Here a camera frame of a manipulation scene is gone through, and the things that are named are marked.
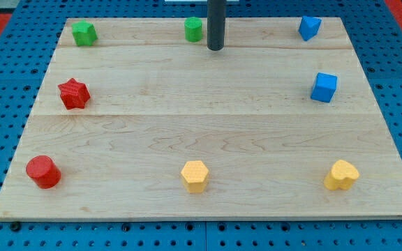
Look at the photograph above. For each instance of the yellow hexagon block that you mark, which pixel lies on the yellow hexagon block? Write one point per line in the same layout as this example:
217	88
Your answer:
194	176

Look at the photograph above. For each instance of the light wooden board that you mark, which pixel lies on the light wooden board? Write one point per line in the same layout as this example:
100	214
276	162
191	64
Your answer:
158	101

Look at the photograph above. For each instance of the green cylinder block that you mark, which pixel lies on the green cylinder block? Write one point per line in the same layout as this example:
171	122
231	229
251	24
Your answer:
193	29

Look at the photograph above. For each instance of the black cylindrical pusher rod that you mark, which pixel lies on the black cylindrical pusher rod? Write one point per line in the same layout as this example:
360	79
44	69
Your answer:
216	24

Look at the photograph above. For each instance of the blue cube block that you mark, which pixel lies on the blue cube block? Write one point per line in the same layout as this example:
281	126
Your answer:
324	87

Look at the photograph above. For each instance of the red star block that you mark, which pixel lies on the red star block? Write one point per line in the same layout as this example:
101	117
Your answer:
74	94

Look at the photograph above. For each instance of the blue triangle block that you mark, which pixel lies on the blue triangle block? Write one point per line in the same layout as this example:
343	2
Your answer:
309	27

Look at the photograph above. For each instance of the green star block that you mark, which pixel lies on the green star block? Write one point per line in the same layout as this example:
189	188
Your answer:
84	33

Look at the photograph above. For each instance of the yellow heart block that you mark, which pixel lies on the yellow heart block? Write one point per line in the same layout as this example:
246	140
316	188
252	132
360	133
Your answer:
341	176

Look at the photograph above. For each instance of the red cylinder block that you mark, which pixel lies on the red cylinder block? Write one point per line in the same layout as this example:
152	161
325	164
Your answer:
43	171

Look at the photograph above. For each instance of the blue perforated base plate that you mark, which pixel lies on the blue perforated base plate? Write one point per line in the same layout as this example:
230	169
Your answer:
27	45

